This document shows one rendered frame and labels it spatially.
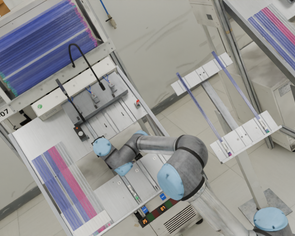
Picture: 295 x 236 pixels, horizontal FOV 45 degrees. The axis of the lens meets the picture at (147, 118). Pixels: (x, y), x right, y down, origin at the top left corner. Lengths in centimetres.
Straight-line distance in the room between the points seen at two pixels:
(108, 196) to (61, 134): 42
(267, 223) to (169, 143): 46
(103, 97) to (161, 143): 58
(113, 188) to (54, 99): 55
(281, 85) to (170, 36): 165
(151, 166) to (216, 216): 65
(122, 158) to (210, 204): 47
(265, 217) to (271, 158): 139
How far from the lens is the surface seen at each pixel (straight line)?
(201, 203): 126
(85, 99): 191
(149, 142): 149
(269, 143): 284
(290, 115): 257
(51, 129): 197
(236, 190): 267
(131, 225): 229
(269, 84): 241
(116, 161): 154
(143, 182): 184
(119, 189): 184
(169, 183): 121
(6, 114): 199
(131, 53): 362
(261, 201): 239
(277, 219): 143
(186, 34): 384
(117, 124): 191
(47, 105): 193
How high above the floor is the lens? 189
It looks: 29 degrees down
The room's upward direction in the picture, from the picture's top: 30 degrees counter-clockwise
